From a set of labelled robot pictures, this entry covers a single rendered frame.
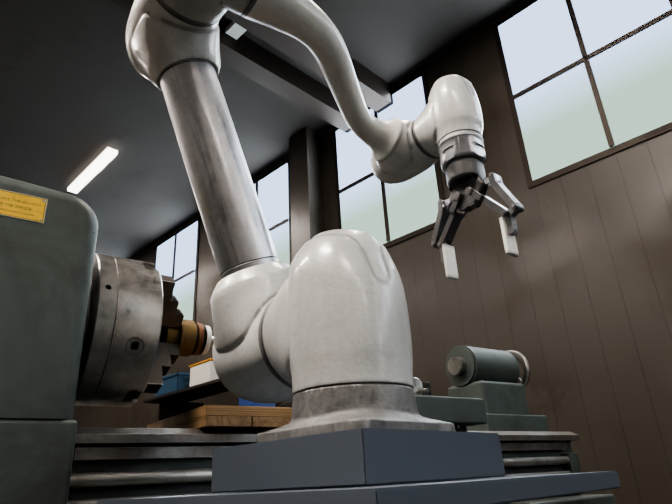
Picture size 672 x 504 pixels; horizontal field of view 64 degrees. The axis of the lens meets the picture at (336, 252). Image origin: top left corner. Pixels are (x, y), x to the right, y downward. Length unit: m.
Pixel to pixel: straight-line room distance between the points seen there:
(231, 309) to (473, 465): 0.40
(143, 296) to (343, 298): 0.57
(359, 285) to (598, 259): 3.48
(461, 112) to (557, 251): 3.14
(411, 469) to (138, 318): 0.69
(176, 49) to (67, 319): 0.48
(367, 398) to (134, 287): 0.64
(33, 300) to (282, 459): 0.53
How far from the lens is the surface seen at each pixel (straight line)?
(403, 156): 1.19
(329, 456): 0.55
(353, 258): 0.68
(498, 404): 1.82
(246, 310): 0.81
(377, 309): 0.66
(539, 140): 4.56
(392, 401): 0.64
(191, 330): 1.28
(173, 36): 1.01
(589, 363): 3.98
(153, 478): 1.08
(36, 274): 1.00
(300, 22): 0.99
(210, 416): 1.11
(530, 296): 4.21
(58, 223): 1.03
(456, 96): 1.15
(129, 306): 1.12
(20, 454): 0.94
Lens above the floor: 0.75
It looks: 23 degrees up
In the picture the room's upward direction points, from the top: 3 degrees counter-clockwise
